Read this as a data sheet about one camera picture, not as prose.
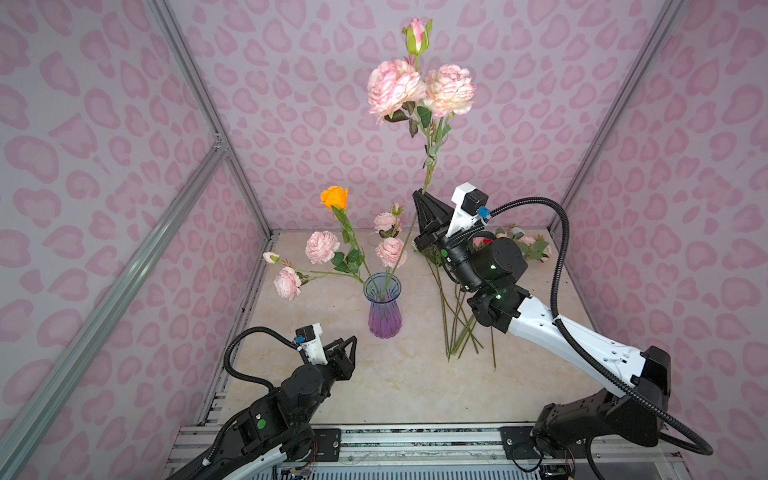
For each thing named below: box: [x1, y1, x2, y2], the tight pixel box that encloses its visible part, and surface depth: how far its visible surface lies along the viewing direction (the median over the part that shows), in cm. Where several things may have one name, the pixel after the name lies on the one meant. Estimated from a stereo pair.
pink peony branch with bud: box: [262, 230, 366, 301], surface depth 65 cm
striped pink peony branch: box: [367, 17, 477, 195], surface depth 38 cm
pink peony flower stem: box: [376, 237, 408, 289], surface depth 72 cm
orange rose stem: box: [320, 186, 378, 290], surface depth 72 cm
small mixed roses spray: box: [496, 224, 552, 263], surface depth 109 cm
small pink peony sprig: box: [373, 202, 404, 239], surface depth 78 cm
